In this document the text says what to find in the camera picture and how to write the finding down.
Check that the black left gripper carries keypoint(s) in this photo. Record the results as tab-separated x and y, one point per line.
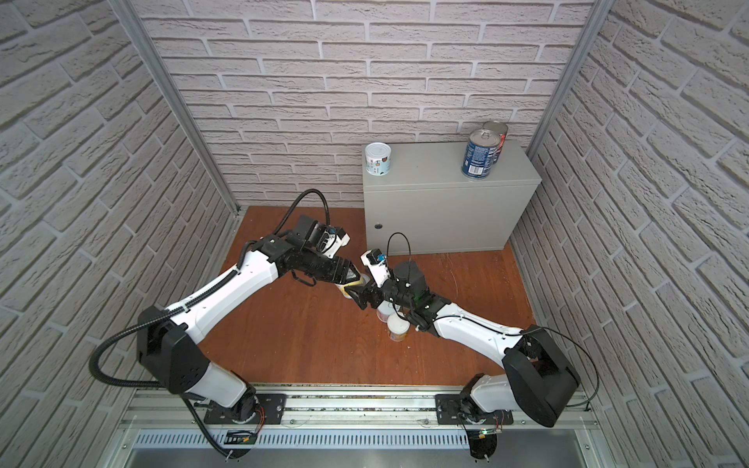
342	272

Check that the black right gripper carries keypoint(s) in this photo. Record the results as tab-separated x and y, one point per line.
374	290

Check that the yellow label can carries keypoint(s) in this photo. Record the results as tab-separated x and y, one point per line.
355	289

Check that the grey label can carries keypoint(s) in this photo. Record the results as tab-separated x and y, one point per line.
377	158

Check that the blue Progresso soup can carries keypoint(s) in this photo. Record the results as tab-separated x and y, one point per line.
479	156

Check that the red label soup can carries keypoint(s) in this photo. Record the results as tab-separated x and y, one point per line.
500	129

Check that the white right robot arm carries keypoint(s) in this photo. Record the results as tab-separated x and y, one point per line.
538	379

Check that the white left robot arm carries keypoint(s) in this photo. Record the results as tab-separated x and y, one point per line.
168	343

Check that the pink label can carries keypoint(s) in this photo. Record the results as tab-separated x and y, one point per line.
385	310

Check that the orange can white lid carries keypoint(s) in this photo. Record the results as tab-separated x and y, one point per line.
398	328

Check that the grey metal cabinet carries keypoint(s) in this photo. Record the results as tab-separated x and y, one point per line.
426	205

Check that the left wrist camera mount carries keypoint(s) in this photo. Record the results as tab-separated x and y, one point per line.
319	234

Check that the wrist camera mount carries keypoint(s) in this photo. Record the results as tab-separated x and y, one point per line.
406	275
319	234

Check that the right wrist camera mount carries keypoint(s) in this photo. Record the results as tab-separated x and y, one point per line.
406	275

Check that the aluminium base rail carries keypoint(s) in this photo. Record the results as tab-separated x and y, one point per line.
319	417

